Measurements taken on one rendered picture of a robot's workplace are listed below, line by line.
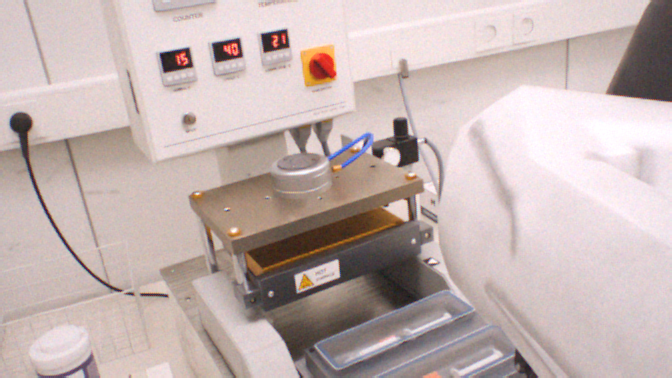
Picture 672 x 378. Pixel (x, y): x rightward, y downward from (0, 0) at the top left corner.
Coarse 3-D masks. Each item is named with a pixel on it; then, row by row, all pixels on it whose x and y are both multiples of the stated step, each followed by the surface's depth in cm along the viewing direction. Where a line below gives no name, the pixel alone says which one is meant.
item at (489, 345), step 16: (464, 336) 69; (480, 336) 69; (496, 336) 68; (432, 352) 67; (448, 352) 67; (464, 352) 67; (480, 352) 66; (496, 352) 66; (512, 352) 66; (400, 368) 65; (416, 368) 65; (432, 368) 65; (448, 368) 65; (464, 368) 64; (480, 368) 64
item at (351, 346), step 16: (416, 304) 76; (432, 304) 75; (448, 304) 75; (464, 304) 75; (384, 320) 74; (400, 320) 73; (416, 320) 73; (432, 320) 72; (448, 320) 72; (336, 336) 72; (352, 336) 71; (368, 336) 71; (384, 336) 71; (400, 336) 70; (336, 352) 69; (352, 352) 69; (368, 352) 68
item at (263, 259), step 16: (384, 208) 89; (336, 224) 86; (352, 224) 85; (368, 224) 85; (384, 224) 84; (400, 224) 85; (288, 240) 83; (304, 240) 83; (320, 240) 82; (336, 240) 82; (352, 240) 82; (256, 256) 80; (272, 256) 80; (288, 256) 79; (304, 256) 79; (256, 272) 80
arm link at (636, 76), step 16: (656, 0) 30; (656, 16) 29; (640, 32) 31; (656, 32) 29; (640, 48) 30; (656, 48) 29; (624, 64) 32; (640, 64) 30; (656, 64) 29; (624, 80) 31; (640, 80) 30; (656, 80) 29; (624, 96) 32; (640, 96) 31; (656, 96) 30
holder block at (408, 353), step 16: (480, 320) 73; (432, 336) 71; (448, 336) 71; (304, 352) 72; (400, 352) 69; (416, 352) 69; (320, 368) 68; (368, 368) 67; (384, 368) 67; (512, 368) 65
